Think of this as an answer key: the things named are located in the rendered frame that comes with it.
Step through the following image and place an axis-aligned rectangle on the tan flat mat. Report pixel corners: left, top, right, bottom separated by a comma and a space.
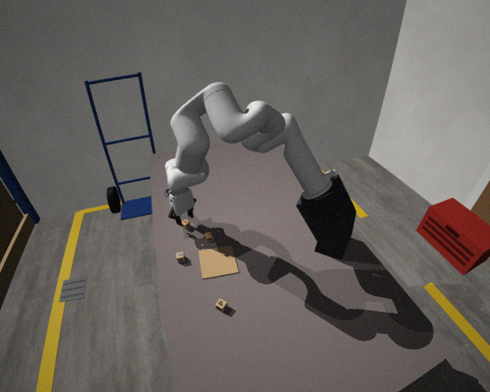
198, 246, 238, 279

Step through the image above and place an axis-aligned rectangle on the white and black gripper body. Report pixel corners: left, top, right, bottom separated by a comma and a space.
169, 188, 194, 216

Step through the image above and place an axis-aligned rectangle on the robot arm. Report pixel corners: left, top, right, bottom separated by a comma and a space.
163, 82, 336, 199

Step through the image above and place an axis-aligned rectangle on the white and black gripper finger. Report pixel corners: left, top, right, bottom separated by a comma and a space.
168, 207, 182, 226
187, 198, 197, 218

